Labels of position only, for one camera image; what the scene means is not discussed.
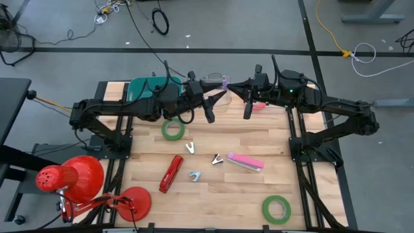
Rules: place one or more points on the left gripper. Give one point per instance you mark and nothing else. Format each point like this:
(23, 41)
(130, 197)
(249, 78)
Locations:
(209, 115)

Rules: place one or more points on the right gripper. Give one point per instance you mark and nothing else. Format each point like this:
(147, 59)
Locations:
(248, 111)

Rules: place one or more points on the pink tape roll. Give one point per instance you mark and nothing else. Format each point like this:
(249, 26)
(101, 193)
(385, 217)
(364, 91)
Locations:
(259, 106)

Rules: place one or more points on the white staple remover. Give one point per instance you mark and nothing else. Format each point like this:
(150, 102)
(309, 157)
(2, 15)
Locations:
(191, 148)

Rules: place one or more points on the green tape roll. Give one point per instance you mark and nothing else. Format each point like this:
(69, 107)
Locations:
(265, 209)
(163, 130)

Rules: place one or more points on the pink stapler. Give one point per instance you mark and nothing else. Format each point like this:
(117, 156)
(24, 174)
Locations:
(246, 160)

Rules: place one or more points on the red stapler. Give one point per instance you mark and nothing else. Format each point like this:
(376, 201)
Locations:
(171, 173)

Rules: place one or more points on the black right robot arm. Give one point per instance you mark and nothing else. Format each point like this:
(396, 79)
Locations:
(339, 106)

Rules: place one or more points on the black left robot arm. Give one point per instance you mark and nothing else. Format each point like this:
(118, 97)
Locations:
(123, 106)

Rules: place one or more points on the clear plastic bin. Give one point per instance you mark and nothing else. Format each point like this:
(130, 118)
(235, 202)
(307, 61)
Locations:
(226, 101)
(273, 110)

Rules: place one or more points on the teal plastic bin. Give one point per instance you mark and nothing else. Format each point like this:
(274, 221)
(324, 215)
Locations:
(137, 90)

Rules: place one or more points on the grey table foot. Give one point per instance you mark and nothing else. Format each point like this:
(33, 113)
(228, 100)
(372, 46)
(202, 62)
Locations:
(394, 103)
(372, 18)

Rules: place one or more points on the red desk lamp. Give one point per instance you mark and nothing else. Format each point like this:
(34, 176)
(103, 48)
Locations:
(84, 178)

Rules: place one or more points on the black desk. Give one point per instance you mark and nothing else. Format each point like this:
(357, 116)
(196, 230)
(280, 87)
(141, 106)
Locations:
(13, 103)

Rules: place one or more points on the black floor fan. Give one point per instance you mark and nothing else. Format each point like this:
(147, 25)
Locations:
(9, 39)

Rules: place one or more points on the black caster wheel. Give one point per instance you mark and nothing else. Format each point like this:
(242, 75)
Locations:
(19, 220)

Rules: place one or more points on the black aluminium frame rail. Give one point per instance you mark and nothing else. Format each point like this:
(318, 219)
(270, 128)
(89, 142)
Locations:
(124, 94)
(290, 126)

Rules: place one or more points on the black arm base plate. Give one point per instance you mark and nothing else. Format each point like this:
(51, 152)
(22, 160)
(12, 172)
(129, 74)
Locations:
(295, 152)
(126, 154)

